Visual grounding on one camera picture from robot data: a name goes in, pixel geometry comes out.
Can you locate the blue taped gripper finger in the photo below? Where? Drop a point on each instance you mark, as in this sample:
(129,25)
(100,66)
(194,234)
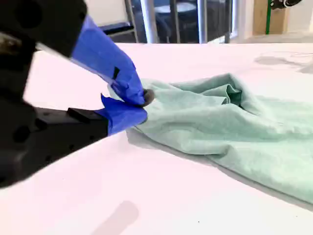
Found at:
(122,115)
(105,56)

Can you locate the pale green T-shirt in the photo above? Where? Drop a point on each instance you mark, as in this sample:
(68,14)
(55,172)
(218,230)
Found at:
(195,122)

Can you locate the dark blue bench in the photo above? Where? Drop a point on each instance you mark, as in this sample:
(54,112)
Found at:
(117,28)

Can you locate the grey metal pole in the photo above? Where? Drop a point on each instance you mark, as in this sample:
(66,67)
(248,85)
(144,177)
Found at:
(202,22)
(149,22)

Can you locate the green pole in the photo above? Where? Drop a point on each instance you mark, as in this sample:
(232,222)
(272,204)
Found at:
(268,22)

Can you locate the wooden board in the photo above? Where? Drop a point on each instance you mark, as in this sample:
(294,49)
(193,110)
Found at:
(278,19)

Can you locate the black round device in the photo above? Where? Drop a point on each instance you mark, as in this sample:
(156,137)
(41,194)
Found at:
(281,3)

